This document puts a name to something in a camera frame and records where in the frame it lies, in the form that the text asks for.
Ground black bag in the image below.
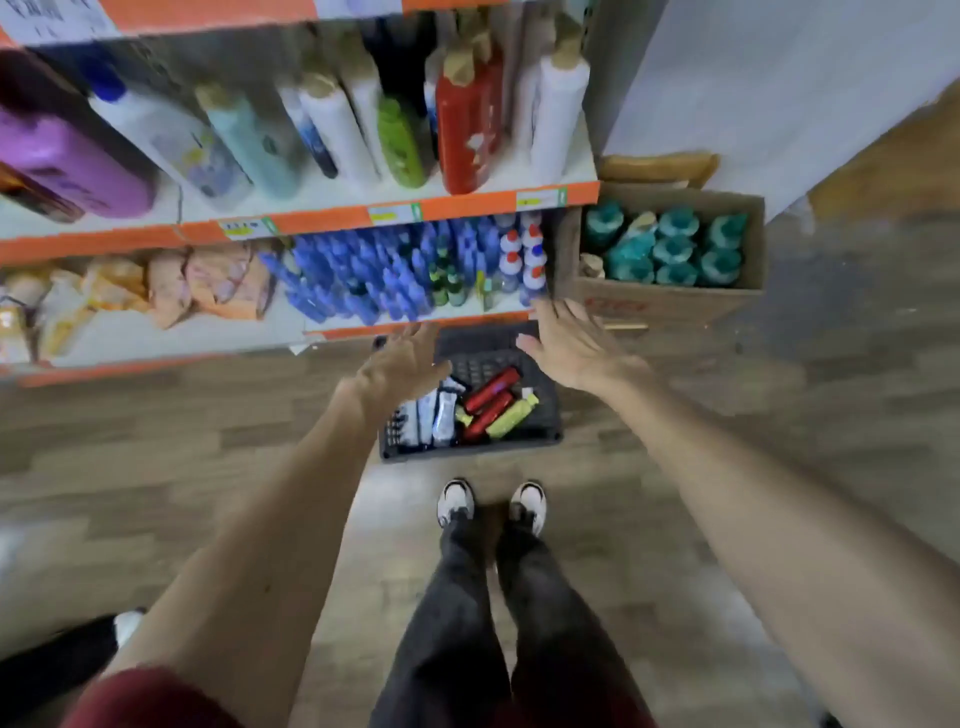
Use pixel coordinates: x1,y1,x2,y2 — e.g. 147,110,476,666
0,609,146,728

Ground row of white red-capped bottles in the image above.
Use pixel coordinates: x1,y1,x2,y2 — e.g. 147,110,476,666
498,213,549,307

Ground red bottle beige cap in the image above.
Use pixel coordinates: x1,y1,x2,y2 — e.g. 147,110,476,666
435,48,505,196

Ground yellow green bottle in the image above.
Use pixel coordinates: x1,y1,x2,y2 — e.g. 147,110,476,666
486,393,540,441

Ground white bottle beige cap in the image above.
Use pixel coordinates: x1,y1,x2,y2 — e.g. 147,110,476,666
337,30,387,151
531,33,591,185
513,0,556,162
300,72,382,189

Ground red spray bottle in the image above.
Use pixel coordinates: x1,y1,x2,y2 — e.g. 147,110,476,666
461,391,516,444
463,367,522,416

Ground person's left forearm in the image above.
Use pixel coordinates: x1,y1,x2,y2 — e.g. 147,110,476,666
105,378,387,728

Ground flat brown cardboard piece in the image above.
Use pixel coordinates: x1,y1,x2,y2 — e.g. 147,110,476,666
597,152,721,189

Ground white paper sign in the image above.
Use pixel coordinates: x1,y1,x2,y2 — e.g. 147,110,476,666
0,0,121,46

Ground orange white shelf unit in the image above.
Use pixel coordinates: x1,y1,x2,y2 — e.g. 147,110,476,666
0,0,601,387

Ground person's right forearm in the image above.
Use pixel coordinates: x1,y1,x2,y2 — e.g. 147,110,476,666
611,367,960,728

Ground white bottle blue cap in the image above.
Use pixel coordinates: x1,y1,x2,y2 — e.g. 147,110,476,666
78,67,252,211

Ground group of blue bottles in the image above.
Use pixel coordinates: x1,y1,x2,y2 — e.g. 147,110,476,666
258,217,504,327

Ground orange snack packet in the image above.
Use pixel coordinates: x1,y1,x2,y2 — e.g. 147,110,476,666
37,273,99,361
146,251,192,330
82,258,151,312
0,270,50,365
183,243,273,322

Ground cluster of small green bottles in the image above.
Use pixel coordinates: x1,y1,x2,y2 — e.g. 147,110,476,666
429,255,466,309

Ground large purple bottle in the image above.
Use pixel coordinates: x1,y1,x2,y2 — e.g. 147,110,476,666
0,105,159,220

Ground brown cardboard box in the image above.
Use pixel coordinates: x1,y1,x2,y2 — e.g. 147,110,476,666
555,182,768,327

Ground white black left shoe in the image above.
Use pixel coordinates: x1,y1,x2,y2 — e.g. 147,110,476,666
437,478,476,530

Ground group of teal bottles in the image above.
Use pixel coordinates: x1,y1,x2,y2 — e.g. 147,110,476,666
583,198,750,288

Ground black bottle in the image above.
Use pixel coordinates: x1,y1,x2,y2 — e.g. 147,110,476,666
375,11,436,106

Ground white black shoe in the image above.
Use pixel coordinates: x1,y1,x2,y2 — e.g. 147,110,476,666
437,478,476,530
510,481,549,537

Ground white black right shoe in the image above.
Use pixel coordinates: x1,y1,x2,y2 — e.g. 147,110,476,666
510,481,549,537

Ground person's right hand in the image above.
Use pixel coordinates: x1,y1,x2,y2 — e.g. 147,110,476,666
516,297,654,395

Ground light teal bottle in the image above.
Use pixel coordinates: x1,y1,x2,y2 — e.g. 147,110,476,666
196,82,305,200

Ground person's left hand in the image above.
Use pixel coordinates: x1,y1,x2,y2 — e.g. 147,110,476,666
352,322,453,421

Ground black plastic basket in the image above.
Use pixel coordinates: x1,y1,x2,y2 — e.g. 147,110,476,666
372,321,564,464

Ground red shirt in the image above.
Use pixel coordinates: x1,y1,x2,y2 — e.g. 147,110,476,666
63,667,245,728

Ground dark grey trousers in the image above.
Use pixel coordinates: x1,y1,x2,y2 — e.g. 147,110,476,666
369,510,657,728

